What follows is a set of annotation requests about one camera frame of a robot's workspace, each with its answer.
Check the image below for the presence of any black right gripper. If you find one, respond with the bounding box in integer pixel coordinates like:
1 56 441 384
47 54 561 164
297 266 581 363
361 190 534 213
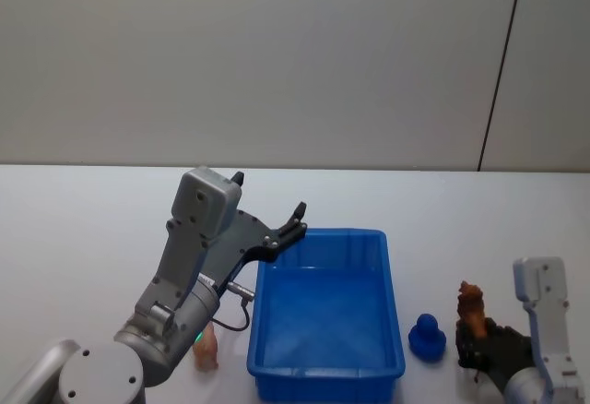
454 317 537 387

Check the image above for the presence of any thin dark gripper cable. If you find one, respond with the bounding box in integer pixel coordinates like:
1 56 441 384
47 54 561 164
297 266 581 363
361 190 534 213
212 282 256 332

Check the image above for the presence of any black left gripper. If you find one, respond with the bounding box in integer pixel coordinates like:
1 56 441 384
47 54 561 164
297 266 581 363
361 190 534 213
201 172 309 292

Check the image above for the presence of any pink toy figure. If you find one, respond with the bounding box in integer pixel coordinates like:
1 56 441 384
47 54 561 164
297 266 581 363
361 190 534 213
192 321 220 371

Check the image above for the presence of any brown toy figure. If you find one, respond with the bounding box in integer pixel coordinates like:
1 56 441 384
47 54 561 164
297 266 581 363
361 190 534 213
456 279 490 339

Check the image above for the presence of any blue toy figure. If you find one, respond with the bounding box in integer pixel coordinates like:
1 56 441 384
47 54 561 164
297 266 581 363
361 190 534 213
408 313 447 365

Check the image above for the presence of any blue plastic bin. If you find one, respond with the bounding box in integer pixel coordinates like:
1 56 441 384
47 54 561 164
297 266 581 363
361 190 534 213
246 227 407 403

